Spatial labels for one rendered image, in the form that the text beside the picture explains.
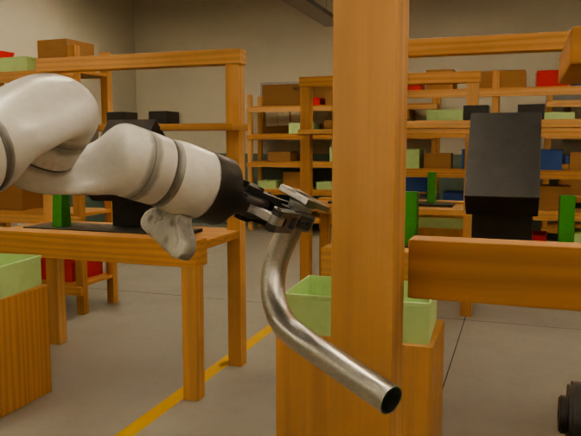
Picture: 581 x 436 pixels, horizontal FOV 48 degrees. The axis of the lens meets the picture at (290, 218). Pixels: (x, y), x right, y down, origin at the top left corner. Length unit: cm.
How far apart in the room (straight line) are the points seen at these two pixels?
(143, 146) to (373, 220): 40
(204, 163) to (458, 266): 47
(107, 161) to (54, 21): 1026
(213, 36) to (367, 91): 1100
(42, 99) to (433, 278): 64
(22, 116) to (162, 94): 1171
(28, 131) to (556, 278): 72
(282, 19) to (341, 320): 1059
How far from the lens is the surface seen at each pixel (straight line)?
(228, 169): 68
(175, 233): 67
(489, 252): 99
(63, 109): 57
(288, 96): 1122
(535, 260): 99
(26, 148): 54
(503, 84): 758
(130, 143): 62
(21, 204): 612
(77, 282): 576
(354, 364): 69
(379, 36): 92
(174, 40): 1223
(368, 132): 91
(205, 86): 1186
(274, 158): 1064
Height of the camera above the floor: 142
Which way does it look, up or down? 6 degrees down
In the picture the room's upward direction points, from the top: straight up
